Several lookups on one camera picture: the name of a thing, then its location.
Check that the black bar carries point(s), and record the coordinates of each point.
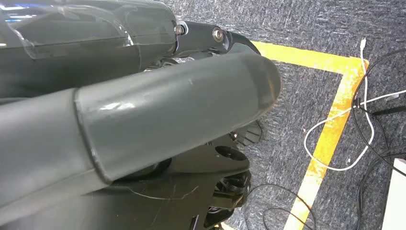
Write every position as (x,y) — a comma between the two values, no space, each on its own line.
(390,110)

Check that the small white label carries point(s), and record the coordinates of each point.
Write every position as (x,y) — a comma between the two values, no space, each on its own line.
(392,97)

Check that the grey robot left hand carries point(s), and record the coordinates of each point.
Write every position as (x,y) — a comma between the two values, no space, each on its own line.
(165,114)

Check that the yellow floor tape strip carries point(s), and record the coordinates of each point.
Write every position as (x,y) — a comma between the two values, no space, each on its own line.
(330,133)
(304,57)
(225,226)

